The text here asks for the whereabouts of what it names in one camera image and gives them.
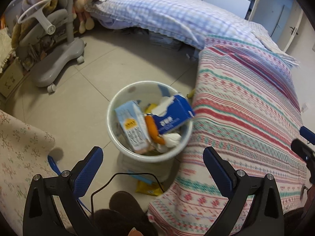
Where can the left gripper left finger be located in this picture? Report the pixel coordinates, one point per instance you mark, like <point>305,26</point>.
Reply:
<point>41,216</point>

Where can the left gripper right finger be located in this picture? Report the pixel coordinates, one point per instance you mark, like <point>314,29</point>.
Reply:
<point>265,216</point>

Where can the light blue milk carton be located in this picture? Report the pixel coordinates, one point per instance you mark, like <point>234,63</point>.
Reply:
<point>132,122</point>

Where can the orange peel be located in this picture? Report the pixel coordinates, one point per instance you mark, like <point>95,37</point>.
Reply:
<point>153,130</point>

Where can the white tissue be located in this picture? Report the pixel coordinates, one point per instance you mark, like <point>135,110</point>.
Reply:
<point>170,141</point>

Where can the blue biscuit box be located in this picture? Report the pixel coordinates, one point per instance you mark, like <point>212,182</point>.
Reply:
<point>171,113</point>

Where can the white patterned trash bin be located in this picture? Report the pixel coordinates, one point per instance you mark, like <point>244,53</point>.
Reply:
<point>148,95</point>

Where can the floral cloth cover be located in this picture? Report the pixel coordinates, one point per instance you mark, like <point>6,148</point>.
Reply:
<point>24,151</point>

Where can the brown slipper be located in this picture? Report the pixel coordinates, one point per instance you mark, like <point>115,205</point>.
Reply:
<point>123,217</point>

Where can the striped patterned bed cover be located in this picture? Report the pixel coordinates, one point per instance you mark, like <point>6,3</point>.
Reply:
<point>246,108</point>

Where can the yellow snack packet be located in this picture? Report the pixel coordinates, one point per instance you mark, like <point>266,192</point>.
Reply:
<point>149,189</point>

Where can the cardboard box on floor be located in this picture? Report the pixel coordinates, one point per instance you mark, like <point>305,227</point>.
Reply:
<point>11,77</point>

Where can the grey rolling desk chair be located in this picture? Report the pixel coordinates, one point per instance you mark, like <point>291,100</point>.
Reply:
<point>47,55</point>

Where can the blue checked quilt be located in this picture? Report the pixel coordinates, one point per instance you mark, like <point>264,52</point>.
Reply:
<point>189,21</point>

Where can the pink plush toy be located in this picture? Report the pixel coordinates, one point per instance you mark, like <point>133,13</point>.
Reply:
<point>86,22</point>

